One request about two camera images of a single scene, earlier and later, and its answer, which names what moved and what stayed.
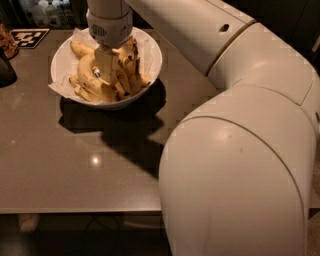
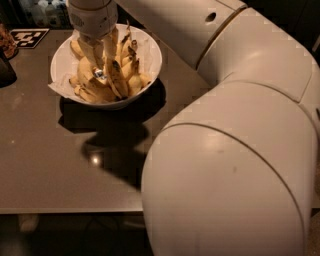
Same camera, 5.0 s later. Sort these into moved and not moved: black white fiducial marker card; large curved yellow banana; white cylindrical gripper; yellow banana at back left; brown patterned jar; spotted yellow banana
Moved: white cylindrical gripper; spotted yellow banana
Not moved: large curved yellow banana; black white fiducial marker card; brown patterned jar; yellow banana at back left
